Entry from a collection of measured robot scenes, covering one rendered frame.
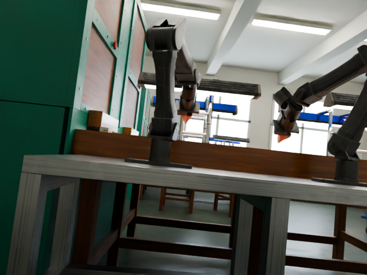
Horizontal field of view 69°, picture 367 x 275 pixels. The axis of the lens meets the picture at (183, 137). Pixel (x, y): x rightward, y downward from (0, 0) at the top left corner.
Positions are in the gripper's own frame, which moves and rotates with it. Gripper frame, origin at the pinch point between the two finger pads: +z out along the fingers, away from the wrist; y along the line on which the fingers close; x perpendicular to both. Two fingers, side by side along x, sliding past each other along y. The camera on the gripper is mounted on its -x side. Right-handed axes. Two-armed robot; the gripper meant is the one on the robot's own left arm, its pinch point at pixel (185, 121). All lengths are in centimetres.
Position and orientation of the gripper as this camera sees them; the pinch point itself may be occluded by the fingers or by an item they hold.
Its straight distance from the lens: 119.6
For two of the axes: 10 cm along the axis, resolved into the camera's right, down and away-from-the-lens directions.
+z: -0.7, 6.9, 7.2
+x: -0.8, 7.1, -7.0
